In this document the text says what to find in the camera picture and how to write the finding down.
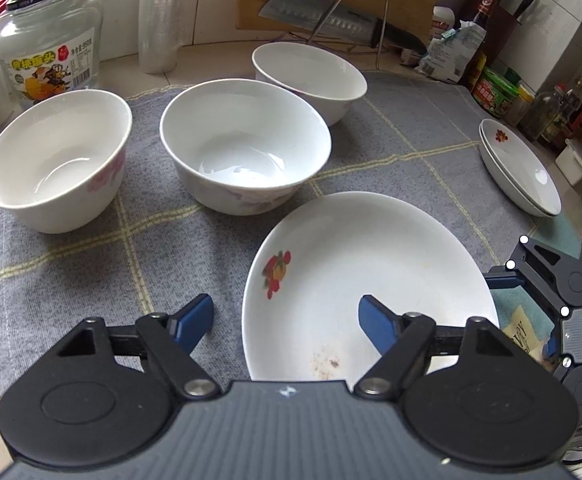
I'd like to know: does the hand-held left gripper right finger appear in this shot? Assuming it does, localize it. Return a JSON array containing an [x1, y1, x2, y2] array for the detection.
[[353, 294, 526, 401]]

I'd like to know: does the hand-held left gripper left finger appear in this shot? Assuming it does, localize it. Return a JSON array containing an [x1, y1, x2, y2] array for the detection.
[[46, 294, 222, 401]]

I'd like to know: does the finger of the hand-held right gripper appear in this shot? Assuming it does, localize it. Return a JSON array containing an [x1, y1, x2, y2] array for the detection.
[[541, 332, 574, 373], [485, 235, 579, 317]]

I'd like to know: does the white plate with fruit print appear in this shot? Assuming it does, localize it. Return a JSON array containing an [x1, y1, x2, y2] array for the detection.
[[241, 191, 500, 383], [478, 122, 562, 219], [478, 119, 562, 216]]

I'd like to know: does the white bowl with pink flowers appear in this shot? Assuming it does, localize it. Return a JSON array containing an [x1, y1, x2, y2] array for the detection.
[[252, 42, 368, 127], [0, 89, 133, 235], [159, 78, 332, 216]]

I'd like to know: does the grey and teal checked towel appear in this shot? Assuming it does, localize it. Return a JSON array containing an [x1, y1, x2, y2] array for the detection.
[[0, 71, 582, 396]]

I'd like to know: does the white plastic container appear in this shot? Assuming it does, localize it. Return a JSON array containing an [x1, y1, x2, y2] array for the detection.
[[555, 138, 582, 186]]

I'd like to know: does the oil bottle with yellow label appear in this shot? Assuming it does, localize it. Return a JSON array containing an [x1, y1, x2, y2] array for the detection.
[[541, 77, 582, 150]]

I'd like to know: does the small jar with yellow lid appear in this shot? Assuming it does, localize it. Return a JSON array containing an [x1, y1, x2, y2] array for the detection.
[[508, 85, 536, 126]]

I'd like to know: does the sauce jar with green lid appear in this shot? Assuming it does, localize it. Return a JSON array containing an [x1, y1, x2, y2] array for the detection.
[[472, 67, 522, 120]]

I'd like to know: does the yellow label sauce bottle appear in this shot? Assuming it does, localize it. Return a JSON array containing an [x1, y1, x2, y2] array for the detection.
[[468, 50, 489, 91]]

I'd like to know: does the crumpled printed plastic packet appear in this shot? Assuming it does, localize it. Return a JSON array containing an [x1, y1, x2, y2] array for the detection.
[[418, 20, 488, 85]]

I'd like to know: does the white jar with red label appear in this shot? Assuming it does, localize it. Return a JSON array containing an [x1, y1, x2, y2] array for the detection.
[[428, 6, 459, 43]]

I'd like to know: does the dark soy sauce bottle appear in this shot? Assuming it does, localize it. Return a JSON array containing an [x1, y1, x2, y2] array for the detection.
[[463, 0, 502, 56]]

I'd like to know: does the glass jar with green lid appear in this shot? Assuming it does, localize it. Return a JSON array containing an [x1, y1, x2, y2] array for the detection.
[[0, 0, 104, 110]]

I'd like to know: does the metal wire rack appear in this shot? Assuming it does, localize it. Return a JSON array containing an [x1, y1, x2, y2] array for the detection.
[[291, 0, 414, 58]]

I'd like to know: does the steel kitchen knife black handle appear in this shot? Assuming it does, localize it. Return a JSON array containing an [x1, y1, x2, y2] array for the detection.
[[258, 0, 428, 56]]

